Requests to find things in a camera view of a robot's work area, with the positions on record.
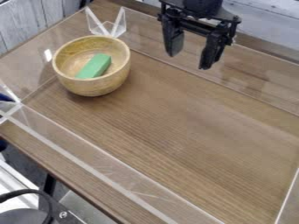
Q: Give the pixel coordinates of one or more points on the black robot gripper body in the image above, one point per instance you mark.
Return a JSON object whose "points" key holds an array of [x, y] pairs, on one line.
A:
{"points": [[202, 17]]}

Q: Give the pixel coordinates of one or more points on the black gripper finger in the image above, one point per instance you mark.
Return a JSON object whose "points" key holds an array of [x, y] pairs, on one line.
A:
{"points": [[173, 35], [213, 50]]}

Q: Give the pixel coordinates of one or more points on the green rectangular block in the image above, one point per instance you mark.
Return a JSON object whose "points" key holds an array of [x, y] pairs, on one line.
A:
{"points": [[95, 67]]}

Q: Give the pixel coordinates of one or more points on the brown wooden bowl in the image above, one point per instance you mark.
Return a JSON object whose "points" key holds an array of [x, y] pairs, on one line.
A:
{"points": [[73, 56]]}

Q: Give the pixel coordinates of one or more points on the blue object at edge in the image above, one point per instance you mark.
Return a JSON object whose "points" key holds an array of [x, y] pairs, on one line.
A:
{"points": [[6, 98]]}

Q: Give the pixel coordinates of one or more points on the black table leg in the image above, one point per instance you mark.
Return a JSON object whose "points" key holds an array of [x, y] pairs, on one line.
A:
{"points": [[50, 184]]}

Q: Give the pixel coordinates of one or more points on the clear acrylic tray enclosure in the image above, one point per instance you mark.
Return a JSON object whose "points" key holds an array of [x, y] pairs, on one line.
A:
{"points": [[186, 146]]}

